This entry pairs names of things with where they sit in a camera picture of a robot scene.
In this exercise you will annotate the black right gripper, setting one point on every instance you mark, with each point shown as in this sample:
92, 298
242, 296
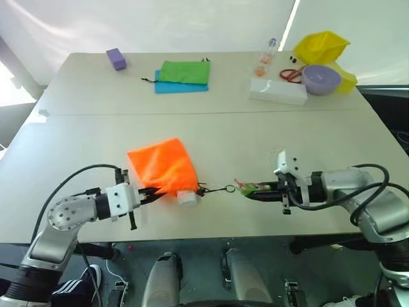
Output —
289, 192

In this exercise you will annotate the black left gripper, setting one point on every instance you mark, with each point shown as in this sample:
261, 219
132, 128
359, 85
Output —
142, 196

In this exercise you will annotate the small green packet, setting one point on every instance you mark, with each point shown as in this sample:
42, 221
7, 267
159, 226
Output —
244, 191

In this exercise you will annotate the white cream tube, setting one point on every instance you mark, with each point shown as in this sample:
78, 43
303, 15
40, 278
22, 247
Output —
187, 198

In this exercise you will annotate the dark rounded robot base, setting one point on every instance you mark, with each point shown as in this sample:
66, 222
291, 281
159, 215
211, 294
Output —
223, 303

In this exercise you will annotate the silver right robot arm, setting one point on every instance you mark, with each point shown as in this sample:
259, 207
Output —
345, 185

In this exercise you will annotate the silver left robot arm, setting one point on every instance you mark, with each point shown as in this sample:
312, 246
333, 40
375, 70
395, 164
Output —
68, 212

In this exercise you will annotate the clear plastic bottle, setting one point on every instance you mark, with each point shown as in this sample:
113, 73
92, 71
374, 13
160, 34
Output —
266, 57

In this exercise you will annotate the yellow bag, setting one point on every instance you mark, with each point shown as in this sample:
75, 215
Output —
319, 46

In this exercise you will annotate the grey left robot leg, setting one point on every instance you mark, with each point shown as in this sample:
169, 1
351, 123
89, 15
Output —
163, 281

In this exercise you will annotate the grey robot leg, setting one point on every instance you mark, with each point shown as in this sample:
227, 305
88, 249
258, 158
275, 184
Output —
243, 278
163, 281

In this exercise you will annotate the grey right robot leg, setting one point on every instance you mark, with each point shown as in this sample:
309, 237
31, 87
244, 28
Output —
243, 278

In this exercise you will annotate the white rectangular box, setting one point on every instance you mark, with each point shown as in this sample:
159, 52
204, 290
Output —
276, 91

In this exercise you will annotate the dark sneaker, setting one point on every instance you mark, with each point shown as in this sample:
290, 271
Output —
92, 283

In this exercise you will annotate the purple plastic bowl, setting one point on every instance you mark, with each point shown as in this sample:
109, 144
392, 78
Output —
321, 80

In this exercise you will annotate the dark striped trouser leg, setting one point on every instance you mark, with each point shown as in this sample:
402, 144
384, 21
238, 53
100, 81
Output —
70, 289

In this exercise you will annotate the small yellow plastic bin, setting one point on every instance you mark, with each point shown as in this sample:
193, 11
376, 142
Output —
349, 82

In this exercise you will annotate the purple foam block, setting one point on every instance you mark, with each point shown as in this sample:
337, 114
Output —
115, 59

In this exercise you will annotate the black side furniture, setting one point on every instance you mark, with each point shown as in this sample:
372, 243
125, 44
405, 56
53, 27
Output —
390, 105

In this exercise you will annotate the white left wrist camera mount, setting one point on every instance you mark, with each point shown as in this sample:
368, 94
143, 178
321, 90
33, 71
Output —
121, 199

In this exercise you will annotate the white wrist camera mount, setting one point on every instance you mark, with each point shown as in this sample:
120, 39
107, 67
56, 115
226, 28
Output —
286, 164
121, 199

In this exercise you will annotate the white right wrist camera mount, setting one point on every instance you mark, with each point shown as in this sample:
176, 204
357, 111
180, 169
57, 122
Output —
286, 164

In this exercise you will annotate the black table frame beam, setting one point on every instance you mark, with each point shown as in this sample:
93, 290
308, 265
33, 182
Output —
319, 244
99, 251

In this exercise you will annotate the metal foot bracket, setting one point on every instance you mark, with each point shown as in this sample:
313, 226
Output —
295, 294
119, 294

